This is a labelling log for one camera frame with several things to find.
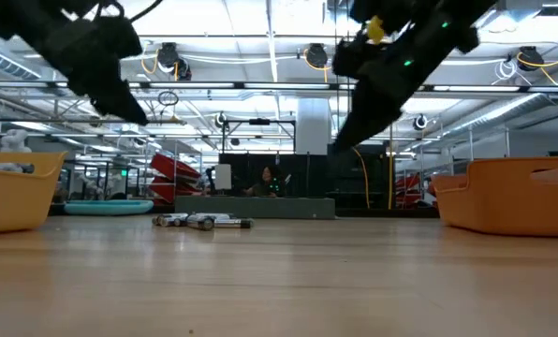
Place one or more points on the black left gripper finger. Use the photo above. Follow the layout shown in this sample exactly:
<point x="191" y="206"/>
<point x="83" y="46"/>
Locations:
<point x="138" y="105"/>
<point x="115" y="100"/>

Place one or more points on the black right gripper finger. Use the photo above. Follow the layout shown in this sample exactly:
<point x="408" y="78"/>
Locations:
<point x="375" y="112"/>
<point x="342" y="140"/>

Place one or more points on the silver battery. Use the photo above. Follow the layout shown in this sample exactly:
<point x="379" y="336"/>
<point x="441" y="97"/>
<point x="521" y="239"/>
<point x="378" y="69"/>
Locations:
<point x="173" y="220"/>
<point x="157" y="220"/>
<point x="213" y="215"/>
<point x="234" y="224"/>
<point x="204" y="224"/>

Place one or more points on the yellow plastic bin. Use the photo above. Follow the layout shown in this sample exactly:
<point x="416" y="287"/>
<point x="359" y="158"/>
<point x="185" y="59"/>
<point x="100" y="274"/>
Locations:
<point x="12" y="201"/>

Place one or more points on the orange plastic bin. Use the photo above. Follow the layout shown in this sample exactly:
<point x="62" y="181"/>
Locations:
<point x="503" y="206"/>

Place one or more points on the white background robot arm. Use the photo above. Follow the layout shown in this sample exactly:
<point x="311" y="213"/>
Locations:
<point x="14" y="140"/>

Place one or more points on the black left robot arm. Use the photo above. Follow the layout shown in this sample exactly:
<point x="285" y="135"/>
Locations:
<point x="7" y="16"/>

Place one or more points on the black equipment cabinet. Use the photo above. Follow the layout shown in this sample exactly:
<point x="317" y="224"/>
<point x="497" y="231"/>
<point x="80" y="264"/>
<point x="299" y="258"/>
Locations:
<point x="349" y="182"/>

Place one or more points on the red tray stack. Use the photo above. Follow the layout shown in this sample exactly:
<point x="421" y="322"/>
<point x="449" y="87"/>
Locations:
<point x="173" y="175"/>

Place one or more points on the seated person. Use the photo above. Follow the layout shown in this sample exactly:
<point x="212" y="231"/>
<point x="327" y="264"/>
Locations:
<point x="265" y="182"/>

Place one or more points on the blue calculator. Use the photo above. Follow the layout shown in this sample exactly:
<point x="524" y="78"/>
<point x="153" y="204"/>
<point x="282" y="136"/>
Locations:
<point x="108" y="208"/>

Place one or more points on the grey power strip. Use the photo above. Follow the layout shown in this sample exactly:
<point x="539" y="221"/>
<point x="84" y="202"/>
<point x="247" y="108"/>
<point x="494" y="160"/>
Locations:
<point x="255" y="207"/>

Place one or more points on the white monitor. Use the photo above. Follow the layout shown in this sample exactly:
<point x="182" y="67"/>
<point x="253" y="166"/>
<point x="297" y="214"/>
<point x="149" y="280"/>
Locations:
<point x="223" y="177"/>

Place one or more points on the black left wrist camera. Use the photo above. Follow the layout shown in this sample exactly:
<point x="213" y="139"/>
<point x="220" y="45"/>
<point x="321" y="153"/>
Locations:
<point x="122" y="37"/>

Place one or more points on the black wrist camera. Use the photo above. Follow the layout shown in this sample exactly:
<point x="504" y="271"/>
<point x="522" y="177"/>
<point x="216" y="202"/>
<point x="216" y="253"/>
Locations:
<point x="349" y="61"/>
<point x="122" y="37"/>

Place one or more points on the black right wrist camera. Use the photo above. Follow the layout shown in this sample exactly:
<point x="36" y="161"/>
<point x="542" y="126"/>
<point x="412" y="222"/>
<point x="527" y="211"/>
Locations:
<point x="349" y="61"/>

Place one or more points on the black metal gantry frame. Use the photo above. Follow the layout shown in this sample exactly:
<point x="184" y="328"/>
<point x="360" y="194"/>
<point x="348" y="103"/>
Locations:
<point x="259" y="121"/>

